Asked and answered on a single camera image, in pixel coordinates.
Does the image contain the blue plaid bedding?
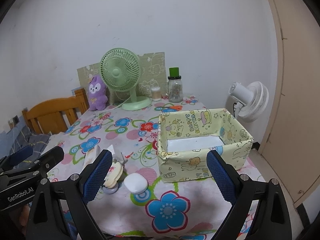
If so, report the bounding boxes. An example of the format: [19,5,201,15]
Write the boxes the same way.
[1,126,52,158]

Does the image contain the cream round holder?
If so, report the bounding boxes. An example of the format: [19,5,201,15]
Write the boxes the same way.
[103,160,124,194]

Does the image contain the floral tablecloth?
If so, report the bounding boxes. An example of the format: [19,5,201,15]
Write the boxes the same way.
[48,96,263,239]

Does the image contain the white oval case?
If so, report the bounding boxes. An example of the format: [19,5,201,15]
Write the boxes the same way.
[123,173,148,194]

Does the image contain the beige door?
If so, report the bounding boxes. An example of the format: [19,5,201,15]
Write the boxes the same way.
[259,0,319,206]

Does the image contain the purple plush toy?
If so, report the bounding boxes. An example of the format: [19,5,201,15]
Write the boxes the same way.
[88,75,108,111]

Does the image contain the yellow cartoon paper box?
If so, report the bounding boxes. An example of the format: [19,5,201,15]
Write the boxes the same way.
[157,108,253,183]

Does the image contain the white standing fan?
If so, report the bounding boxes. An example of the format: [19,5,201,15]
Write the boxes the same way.
[229,81,269,122]

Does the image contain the cotton swab container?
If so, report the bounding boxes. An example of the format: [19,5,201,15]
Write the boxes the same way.
[151,86,162,101]

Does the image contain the green desk fan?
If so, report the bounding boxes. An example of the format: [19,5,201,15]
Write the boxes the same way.
[100,48,151,111]

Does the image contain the beige patterned board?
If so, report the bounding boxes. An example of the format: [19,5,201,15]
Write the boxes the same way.
[77,52,168,105]

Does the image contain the glass jar green lid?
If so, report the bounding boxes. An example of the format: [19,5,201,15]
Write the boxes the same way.
[168,67,183,103]

